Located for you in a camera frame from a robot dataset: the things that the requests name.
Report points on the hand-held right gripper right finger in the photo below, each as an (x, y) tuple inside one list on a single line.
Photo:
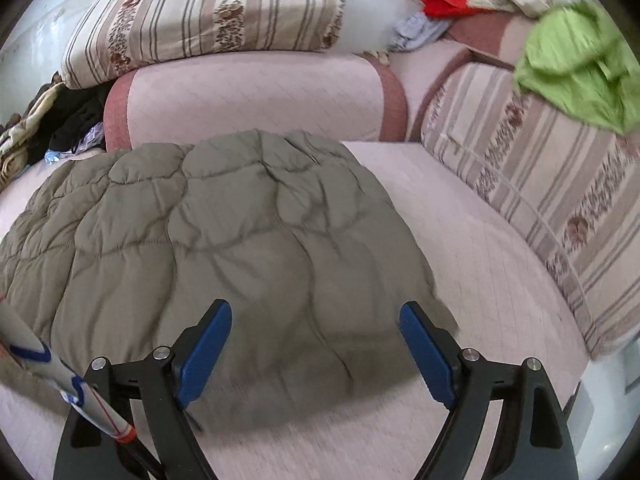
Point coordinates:
[(427, 355)]

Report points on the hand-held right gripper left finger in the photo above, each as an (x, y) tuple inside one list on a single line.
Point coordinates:
[(205, 355)]

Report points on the grey-green puffer jacket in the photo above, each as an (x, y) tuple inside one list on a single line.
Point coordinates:
[(225, 235)]

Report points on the pile of crumpled clothes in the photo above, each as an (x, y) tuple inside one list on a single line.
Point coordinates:
[(20, 135)]

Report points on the pink sofa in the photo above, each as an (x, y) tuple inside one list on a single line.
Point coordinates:
[(475, 260)]

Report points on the white stick with blue marks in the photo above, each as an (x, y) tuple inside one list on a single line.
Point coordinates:
[(30, 345)]

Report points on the striped floral cushion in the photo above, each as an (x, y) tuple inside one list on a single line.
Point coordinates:
[(200, 15), (550, 185)]

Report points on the blue clear plastic bag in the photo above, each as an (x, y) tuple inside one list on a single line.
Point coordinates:
[(85, 142)]

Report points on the black cloth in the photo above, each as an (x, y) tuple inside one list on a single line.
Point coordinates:
[(75, 120)]

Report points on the light blue cloth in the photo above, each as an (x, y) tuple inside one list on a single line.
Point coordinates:
[(415, 32)]

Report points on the green cloth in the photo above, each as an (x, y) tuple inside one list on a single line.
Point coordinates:
[(575, 65)]

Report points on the red cloth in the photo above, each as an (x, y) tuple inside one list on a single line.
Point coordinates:
[(442, 0)]

